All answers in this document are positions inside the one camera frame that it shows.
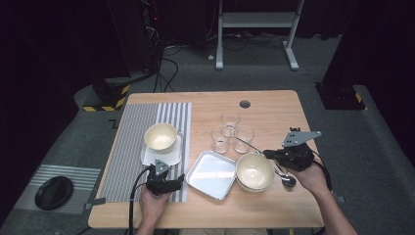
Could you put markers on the person's left hand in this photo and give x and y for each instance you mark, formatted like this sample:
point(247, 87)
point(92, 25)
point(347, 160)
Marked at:
point(153, 207)

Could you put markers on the cream bowl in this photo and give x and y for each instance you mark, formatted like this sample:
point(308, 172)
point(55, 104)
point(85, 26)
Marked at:
point(161, 137)
point(254, 171)
point(256, 190)

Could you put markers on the white metal stand frame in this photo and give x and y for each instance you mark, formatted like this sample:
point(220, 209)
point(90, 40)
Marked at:
point(257, 19)

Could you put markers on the grey tape piece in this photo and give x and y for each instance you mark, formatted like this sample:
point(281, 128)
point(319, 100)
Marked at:
point(340, 198)

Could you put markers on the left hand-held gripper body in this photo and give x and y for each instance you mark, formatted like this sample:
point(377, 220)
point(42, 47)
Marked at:
point(160, 184)

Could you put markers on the black round dish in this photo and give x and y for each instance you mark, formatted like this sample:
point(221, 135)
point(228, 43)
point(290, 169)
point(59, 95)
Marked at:
point(54, 193)

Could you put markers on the white square plate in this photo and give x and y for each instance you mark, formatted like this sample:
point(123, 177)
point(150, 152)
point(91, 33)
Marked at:
point(163, 159)
point(212, 174)

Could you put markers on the black zigzag tape mark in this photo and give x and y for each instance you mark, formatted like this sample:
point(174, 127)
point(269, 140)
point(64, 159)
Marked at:
point(113, 123)

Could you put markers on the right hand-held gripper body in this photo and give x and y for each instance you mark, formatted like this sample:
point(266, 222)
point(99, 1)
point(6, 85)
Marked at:
point(295, 158)

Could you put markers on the black stand base hazard tape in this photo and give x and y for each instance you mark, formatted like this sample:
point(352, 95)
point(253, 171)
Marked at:
point(107, 94)
point(339, 98)

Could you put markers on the striped grey white placemat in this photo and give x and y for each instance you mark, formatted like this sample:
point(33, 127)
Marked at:
point(137, 114)

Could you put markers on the person's right hand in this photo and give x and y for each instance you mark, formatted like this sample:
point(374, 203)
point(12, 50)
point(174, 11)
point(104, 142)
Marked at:
point(310, 181)

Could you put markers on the small white plug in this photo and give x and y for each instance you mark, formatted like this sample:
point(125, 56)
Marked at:
point(211, 57)

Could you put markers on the small striped grey mat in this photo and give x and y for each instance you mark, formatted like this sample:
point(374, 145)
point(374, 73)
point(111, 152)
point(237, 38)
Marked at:
point(81, 176)

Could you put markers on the clear drinking glass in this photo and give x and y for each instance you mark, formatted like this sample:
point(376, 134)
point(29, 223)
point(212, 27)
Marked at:
point(220, 147)
point(243, 148)
point(230, 130)

